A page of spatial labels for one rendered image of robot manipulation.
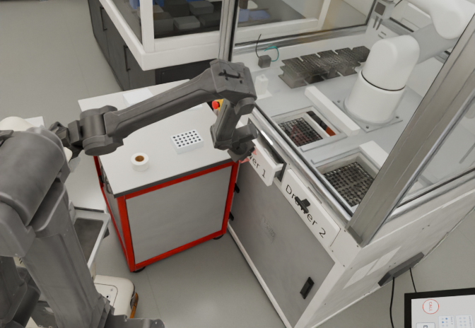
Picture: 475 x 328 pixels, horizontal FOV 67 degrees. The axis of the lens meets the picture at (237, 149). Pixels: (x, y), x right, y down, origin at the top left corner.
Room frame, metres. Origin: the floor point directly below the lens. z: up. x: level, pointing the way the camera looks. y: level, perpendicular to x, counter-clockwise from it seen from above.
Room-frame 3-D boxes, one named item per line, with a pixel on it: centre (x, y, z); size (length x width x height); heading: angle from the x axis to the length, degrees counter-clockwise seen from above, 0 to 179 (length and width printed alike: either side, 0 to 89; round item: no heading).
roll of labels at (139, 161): (0.96, 0.39, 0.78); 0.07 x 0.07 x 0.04
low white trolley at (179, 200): (1.22, 0.38, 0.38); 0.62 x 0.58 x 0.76; 36
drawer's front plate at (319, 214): (0.81, -0.29, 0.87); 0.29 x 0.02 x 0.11; 36
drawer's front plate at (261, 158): (1.04, -0.06, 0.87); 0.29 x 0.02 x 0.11; 36
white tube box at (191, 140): (1.13, 0.23, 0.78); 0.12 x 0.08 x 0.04; 128
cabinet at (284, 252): (1.31, -0.52, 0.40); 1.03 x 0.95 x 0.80; 36
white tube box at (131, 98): (1.35, 0.51, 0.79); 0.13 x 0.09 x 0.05; 131
